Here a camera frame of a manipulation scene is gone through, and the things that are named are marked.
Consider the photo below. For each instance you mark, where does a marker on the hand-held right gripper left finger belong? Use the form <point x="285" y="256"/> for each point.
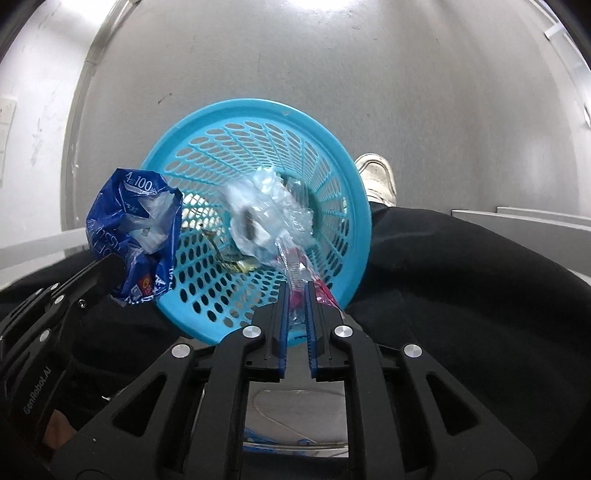
<point x="282" y="323"/>

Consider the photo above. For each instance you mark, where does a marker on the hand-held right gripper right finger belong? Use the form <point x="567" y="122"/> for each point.
<point x="311" y="332"/>

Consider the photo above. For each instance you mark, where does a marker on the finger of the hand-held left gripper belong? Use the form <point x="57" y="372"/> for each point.
<point x="87" y="277"/>
<point x="60" y="318"/>

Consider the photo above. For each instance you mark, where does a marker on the blue packet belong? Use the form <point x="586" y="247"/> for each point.
<point x="106" y="221"/>

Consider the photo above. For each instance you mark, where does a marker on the pink candy wrapper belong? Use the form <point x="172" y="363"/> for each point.
<point x="295" y="263"/>

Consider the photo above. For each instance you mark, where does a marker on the clear crinkled plastic wrap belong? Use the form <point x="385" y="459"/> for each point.
<point x="286" y="203"/>

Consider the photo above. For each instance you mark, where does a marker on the blue plastic basket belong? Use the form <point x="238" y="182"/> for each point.
<point x="286" y="152"/>

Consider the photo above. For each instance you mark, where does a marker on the person's left hand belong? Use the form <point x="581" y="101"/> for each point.
<point x="59" y="427"/>

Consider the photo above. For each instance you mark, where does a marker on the person's black pants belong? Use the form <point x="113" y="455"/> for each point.
<point x="461" y="286"/>

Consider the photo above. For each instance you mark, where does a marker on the person's white shoe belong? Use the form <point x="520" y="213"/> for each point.
<point x="376" y="177"/>

